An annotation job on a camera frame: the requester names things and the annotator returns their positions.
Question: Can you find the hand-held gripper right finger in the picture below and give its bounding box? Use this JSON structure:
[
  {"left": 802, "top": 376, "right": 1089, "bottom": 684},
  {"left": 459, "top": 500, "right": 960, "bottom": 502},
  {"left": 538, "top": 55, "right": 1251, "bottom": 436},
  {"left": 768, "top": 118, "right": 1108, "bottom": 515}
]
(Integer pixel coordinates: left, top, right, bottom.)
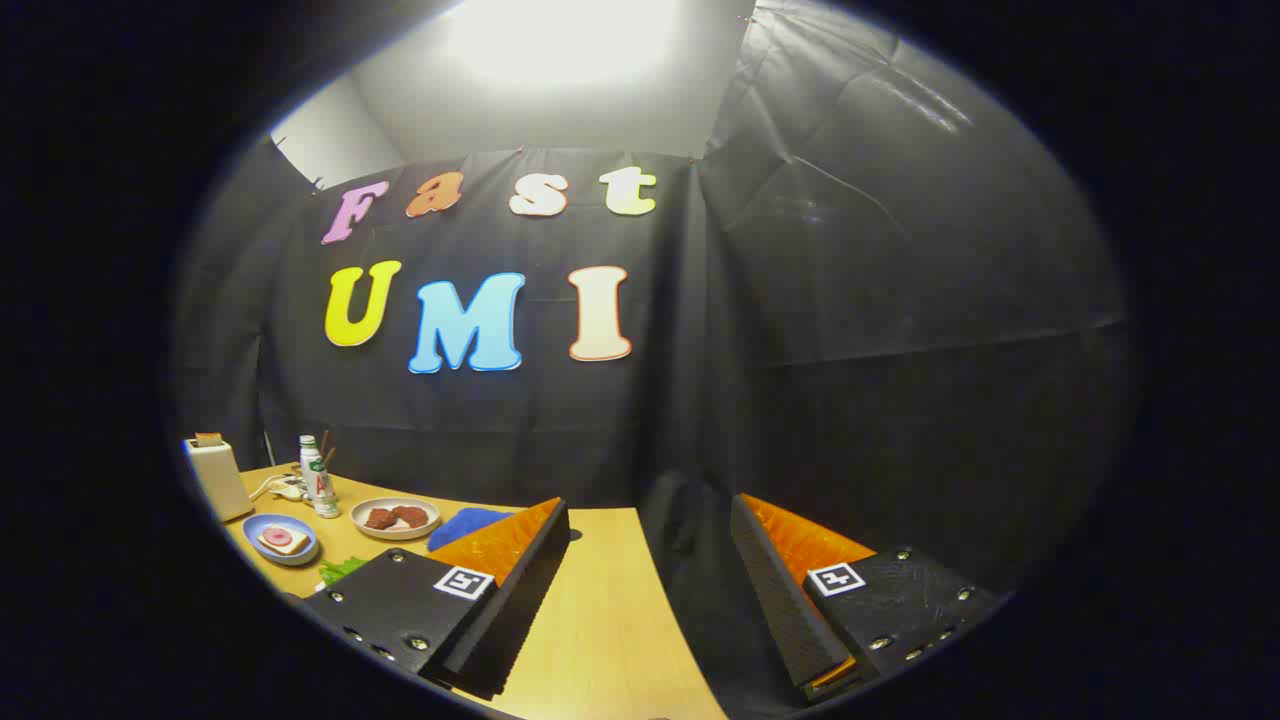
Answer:
[{"left": 730, "top": 493, "right": 1006, "bottom": 704}]

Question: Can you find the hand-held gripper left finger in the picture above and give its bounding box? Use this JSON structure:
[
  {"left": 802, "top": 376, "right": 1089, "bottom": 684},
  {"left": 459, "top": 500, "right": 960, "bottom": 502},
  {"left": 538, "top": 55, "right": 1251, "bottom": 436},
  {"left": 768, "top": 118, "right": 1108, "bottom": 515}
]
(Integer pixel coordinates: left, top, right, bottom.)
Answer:
[{"left": 300, "top": 497, "right": 571, "bottom": 699}]

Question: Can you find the blue towel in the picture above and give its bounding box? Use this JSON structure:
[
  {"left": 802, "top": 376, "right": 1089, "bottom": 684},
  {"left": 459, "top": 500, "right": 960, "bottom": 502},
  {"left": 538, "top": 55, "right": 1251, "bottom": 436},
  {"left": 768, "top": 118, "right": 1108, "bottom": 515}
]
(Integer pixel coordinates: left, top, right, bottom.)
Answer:
[{"left": 427, "top": 507, "right": 516, "bottom": 553}]

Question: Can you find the beige bowl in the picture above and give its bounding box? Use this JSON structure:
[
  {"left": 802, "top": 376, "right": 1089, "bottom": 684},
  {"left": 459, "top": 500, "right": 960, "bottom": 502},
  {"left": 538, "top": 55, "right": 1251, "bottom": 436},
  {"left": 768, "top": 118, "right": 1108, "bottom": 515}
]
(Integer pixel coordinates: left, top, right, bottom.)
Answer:
[{"left": 350, "top": 497, "right": 442, "bottom": 542}]

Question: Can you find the white milk bottle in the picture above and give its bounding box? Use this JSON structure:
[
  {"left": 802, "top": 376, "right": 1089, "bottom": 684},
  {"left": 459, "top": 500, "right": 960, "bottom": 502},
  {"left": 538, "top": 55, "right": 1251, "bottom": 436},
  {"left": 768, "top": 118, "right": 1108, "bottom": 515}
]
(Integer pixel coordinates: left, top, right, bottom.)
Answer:
[{"left": 299, "top": 435, "right": 341, "bottom": 519}]

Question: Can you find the black backdrop cloth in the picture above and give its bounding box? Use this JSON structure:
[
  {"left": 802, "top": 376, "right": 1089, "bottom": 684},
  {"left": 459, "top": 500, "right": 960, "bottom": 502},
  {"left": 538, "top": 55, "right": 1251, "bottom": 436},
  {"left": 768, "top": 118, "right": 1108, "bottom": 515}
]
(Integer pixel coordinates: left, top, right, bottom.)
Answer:
[{"left": 172, "top": 0, "right": 1136, "bottom": 719}]

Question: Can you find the blue plate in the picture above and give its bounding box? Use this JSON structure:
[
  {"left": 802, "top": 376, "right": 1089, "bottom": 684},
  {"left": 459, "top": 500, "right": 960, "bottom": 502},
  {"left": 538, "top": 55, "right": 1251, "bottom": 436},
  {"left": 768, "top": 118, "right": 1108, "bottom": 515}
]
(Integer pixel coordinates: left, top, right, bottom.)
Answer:
[{"left": 243, "top": 513, "right": 321, "bottom": 567}]

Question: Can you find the cream toaster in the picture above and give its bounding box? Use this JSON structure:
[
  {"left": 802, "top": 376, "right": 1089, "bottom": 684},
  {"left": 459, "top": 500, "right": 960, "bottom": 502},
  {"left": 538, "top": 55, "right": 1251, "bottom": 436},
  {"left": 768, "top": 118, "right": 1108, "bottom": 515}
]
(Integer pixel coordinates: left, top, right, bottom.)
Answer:
[{"left": 183, "top": 437, "right": 255, "bottom": 523}]

